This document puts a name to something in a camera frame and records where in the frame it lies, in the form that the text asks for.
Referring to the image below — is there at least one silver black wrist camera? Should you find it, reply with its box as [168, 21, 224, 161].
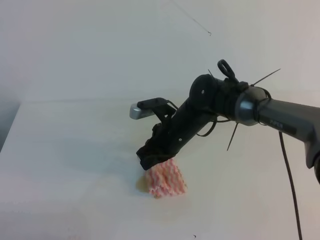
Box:
[129, 97, 178, 122]

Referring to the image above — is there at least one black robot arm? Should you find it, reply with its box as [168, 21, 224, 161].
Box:
[130, 60, 320, 176]

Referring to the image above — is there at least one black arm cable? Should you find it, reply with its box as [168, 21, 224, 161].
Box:
[277, 129, 305, 240]

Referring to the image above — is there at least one brown coffee stain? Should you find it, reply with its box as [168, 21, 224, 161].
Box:
[135, 175, 161, 199]

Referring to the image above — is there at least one pink white striped rag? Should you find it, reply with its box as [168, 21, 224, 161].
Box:
[144, 158, 188, 199]

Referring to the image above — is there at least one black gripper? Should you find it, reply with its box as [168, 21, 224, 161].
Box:
[136, 99, 213, 171]

